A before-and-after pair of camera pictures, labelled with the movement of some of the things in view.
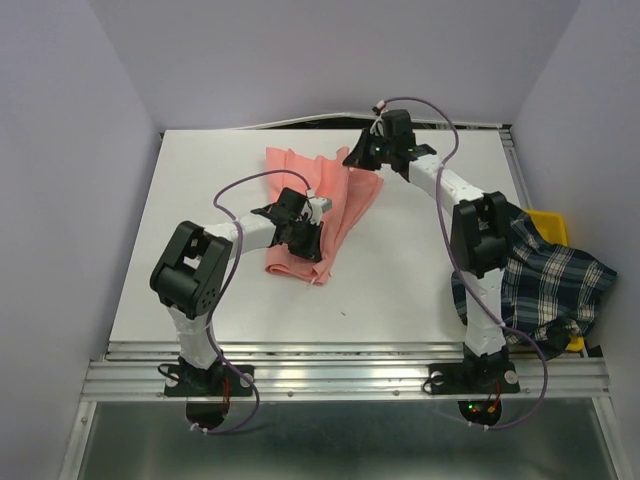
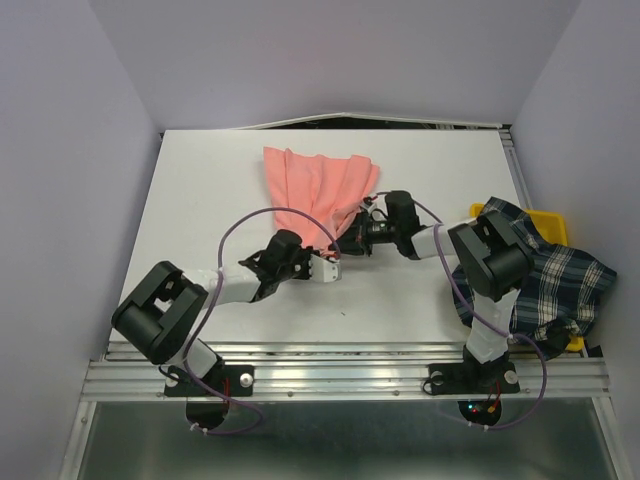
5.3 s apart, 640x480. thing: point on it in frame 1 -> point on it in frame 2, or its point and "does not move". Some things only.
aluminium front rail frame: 334,371 does not move
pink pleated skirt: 327,177 does not move
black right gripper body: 373,150 -> 368,231
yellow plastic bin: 551,227 does not move
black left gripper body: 302,237 -> 298,268
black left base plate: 218,381 does not move
